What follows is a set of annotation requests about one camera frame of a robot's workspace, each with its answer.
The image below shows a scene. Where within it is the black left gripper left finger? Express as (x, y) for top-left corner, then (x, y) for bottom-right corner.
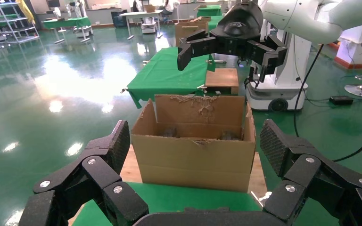
(18, 120), (149, 226)

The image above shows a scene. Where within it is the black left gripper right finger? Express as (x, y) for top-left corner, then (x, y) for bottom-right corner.
(251, 118), (362, 226)

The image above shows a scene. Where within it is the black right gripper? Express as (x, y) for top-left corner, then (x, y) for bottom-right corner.
(177, 1), (288, 84)

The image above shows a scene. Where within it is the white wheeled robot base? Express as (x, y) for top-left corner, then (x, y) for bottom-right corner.
(246, 18), (309, 112)

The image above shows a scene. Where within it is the brown background cardboard carton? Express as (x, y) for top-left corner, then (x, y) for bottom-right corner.
(174, 17), (210, 48)

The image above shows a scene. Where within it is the large open torn carton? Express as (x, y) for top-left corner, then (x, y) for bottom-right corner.
(131, 94), (257, 193)

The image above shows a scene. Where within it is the small wooden table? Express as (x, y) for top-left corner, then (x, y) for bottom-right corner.
(205, 67), (240, 95)

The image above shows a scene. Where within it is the green background table cloth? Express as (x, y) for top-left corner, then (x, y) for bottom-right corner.
(197, 4), (223, 18)
(42, 17), (91, 31)
(207, 16), (229, 32)

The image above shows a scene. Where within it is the seated background person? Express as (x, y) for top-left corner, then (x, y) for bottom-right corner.
(162, 0), (176, 16)

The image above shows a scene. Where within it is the black power adapter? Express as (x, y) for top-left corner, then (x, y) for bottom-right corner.
(329, 95), (354, 106)

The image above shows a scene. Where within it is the white wheeled cart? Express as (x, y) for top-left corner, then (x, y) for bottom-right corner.
(72, 25), (94, 39)
(140, 17), (157, 34)

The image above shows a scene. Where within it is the white table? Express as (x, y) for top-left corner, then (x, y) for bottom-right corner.
(119, 10), (164, 40)

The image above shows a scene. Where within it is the white counter red base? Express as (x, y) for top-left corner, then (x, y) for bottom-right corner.
(335, 21), (362, 70)

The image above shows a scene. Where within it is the metal storage shelf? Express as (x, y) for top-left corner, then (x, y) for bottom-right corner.
(0, 0), (41, 54)

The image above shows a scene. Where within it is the black hanging arm cable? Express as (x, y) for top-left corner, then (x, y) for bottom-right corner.
(293, 43), (362, 163)

